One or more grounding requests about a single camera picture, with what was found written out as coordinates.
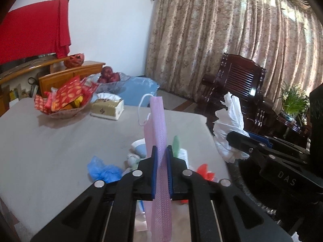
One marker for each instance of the crushed blue white paper cup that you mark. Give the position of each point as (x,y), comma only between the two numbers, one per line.
(138,147)

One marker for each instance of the pink mesh bag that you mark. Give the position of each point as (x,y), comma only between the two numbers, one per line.
(157,131)

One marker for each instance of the pile of snack packets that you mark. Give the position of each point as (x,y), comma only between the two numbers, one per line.
(67,93)

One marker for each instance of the wooden cabinet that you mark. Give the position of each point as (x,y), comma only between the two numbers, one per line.
(83,70)

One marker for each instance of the glass fruit bowl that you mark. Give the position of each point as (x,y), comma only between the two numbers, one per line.
(113,87)

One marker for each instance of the dark wooden side table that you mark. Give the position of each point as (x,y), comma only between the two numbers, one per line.
(285,128)

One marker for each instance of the red cloth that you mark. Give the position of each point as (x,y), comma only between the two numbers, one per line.
(32,30)

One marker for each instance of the orange pumpkin ornament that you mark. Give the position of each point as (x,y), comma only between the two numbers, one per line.
(73,60)

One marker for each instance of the green potted plant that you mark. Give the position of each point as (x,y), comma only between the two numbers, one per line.
(294,103)

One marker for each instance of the beige tissue box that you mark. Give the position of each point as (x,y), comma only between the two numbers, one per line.
(106,108)

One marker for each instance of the blue plastic bag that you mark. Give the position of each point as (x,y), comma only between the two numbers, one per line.
(138,89)

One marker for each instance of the white plastic bag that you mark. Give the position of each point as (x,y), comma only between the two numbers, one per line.
(231,121)

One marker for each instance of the green plastic wrapper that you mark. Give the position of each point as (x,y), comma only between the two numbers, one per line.
(176,143)

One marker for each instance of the floral beige curtain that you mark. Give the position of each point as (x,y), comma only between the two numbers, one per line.
(201,30)

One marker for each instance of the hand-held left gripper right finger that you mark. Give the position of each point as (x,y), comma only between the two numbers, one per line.
(169,174)

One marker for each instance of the white toothpaste tube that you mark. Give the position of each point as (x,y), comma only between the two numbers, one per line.
(183,156)

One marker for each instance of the dark wooden armchair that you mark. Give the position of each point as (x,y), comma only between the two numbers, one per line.
(239,78)

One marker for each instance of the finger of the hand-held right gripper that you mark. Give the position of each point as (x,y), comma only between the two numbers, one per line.
(262,140)
(239,142)

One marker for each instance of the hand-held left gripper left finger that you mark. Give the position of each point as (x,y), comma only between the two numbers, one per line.
(154,174)

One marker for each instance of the red plastic wrapper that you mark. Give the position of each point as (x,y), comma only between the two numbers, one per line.
(205,172)

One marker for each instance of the crumpled blue plastic cover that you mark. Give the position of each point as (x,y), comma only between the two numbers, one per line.
(104,171)

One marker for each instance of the red apple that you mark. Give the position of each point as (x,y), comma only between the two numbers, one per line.
(114,77)
(107,70)
(102,79)

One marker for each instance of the woven basket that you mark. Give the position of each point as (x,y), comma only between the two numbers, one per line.
(68,113)

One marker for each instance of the white paper plate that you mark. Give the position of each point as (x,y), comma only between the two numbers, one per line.
(108,96)

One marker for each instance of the row of books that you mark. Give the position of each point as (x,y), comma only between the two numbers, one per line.
(21,93)

